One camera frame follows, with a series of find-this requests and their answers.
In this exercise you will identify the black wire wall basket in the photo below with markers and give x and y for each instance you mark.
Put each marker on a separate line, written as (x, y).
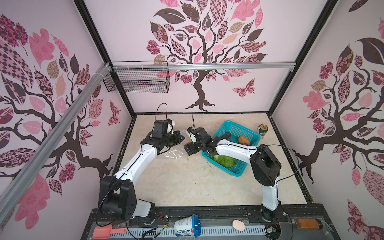
(138, 77)

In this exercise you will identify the brown amber bottle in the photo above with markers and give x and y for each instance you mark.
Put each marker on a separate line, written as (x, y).
(308, 224)

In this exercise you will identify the white slotted cable duct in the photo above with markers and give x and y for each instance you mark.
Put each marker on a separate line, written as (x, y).
(204, 232)

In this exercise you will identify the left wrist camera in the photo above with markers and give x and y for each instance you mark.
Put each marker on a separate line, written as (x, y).
(164, 127)

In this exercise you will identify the green toy lettuce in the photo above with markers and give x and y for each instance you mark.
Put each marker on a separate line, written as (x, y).
(225, 161)

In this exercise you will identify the red plastic spatula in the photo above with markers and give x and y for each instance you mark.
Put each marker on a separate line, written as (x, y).
(106, 232)

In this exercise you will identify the clear blue zip top bag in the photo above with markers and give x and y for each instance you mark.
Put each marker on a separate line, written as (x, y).
(179, 152)

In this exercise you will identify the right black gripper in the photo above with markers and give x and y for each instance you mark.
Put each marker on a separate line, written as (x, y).
(191, 146)

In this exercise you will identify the pink egg shaped toy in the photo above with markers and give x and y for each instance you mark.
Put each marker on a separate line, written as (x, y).
(238, 225)

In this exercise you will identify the green drink can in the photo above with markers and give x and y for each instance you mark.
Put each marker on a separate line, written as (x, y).
(262, 130)

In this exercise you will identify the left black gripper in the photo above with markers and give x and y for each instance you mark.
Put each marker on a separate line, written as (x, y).
(177, 134)

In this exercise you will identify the teal plastic basket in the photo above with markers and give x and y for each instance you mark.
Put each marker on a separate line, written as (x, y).
(231, 147)

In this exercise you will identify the white blue yogurt cup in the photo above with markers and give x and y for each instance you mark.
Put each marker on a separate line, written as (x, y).
(189, 226)

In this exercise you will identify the yellow brown toy potato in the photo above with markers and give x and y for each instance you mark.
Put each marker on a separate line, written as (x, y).
(243, 140)

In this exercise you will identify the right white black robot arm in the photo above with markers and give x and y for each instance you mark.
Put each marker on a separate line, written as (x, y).
(265, 165)

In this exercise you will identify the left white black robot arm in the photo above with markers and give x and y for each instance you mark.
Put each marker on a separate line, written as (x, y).
(117, 193)

